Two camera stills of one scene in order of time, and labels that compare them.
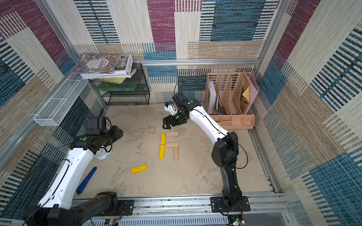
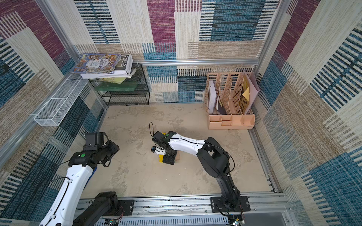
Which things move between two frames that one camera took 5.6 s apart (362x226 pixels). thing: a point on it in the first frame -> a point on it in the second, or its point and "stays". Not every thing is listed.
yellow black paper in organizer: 244,100 stays
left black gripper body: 113,135 -> 107,151
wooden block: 176,153 stays
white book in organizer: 212,93 stays
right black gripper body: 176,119 -> 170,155
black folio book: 123,68 stays
